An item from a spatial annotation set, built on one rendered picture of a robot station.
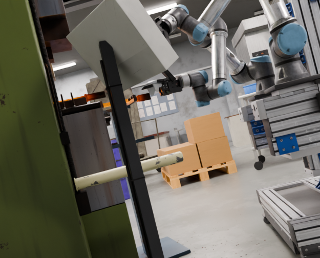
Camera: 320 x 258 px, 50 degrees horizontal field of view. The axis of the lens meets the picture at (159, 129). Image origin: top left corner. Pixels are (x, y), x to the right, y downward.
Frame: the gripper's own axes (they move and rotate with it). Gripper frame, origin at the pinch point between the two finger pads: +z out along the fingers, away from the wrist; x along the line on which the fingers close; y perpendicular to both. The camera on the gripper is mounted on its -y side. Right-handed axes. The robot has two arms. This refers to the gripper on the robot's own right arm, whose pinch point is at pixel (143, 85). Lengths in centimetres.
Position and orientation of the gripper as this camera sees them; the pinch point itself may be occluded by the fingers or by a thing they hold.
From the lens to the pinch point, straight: 179.7
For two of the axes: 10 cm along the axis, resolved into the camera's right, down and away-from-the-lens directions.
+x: -2.3, 0.8, 9.7
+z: -9.4, 2.3, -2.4
